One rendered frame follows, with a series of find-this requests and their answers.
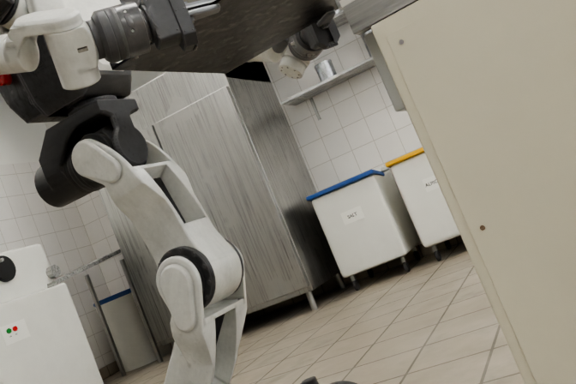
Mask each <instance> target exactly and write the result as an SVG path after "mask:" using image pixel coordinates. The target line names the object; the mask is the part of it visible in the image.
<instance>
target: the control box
mask: <svg viewBox="0 0 576 384"><path fill-rule="evenodd" d="M364 40H365V42H366V44H367V46H368V48H369V52H370V54H371V56H372V58H373V60H374V62H375V66H376V68H377V70H378V72H379V74H380V77H381V79H382V81H383V84H384V86H385V88H386V90H387V93H388V96H389V98H390V100H391V102H392V104H393V108H394V110H395V111H406V108H405V106H404V103H403V101H402V99H401V97H400V95H399V91H398V89H397V88H396V86H395V83H394V81H393V78H392V76H391V74H390V71H389V69H388V67H387V64H386V62H385V60H384V57H383V56H382V54H381V50H380V48H379V46H378V44H377V42H376V39H375V36H374V34H373V32H371V33H368V34H367V35H365V36H364Z"/></svg>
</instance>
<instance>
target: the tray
mask: <svg viewBox="0 0 576 384"><path fill-rule="evenodd" d="M217 3H219V5H220V10H219V12H218V13H216V14H213V15H210V16H207V17H204V18H201V19H199V20H196V21H195V22H194V26H195V30H196V33H197V38H198V42H199V43H198V47H197V51H193V50H189V51H183V50H182V48H181V47H180V46H179V45H174V46H172V47H169V48H165V49H163V50H159V49H157V48H156V46H155V44H153V43H152V42H151V43H150V47H151V50H150V52H148V53H145V54H142V55H139V58H136V59H134V58H128V59H125V60H122V62H120V63H110V65H111V68H112V70H134V71H161V72H190V73H218V74H226V73H228V72H230V71H232V70H233V69H235V68H237V67H238V66H240V65H242V64H244V63H246V62H248V60H250V59H252V58H254V57H256V56H258V55H260V54H261V53H262V52H264V51H266V50H268V49H270V48H271V47H273V46H275V45H276V44H278V43H280V42H282V41H283V40H285V39H288V38H289V37H290V36H292V35H293V34H295V33H298V32H299V31H301V30H303V29H304V28H306V27H308V26H310V25H311V24H313V23H315V22H317V21H318V20H320V19H321V18H322V16H324V14H326V12H328V11H332V10H337V9H339V8H338V6H337V4H336V2H335V0H215V1H214V2H212V3H210V4H209V5H213V4H217ZM209 5H208V6H209Z"/></svg>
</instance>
